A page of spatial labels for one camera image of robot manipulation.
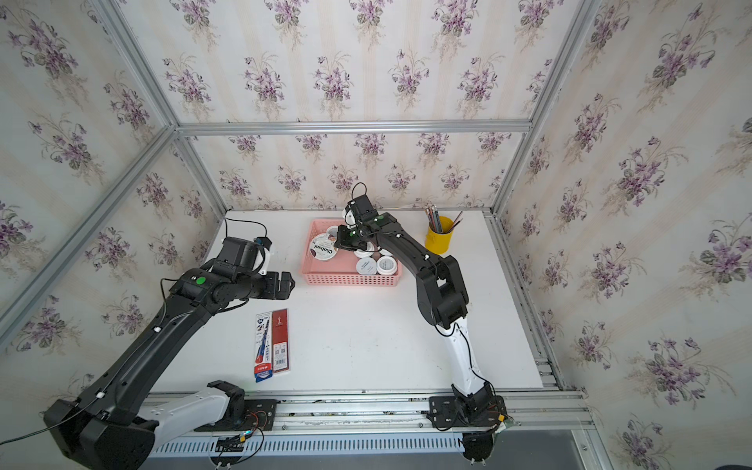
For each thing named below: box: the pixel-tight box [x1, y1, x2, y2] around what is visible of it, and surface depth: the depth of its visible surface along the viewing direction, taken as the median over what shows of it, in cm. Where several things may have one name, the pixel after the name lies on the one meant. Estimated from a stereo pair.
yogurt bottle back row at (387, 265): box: [376, 255, 398, 276], surface depth 97 cm
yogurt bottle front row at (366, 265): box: [355, 256, 377, 276], surface depth 97 cm
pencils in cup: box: [424, 204, 465, 235], surface depth 102 cm
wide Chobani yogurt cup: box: [309, 233, 339, 262], surface depth 94 cm
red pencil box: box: [272, 308, 290, 374], surface depth 86 cm
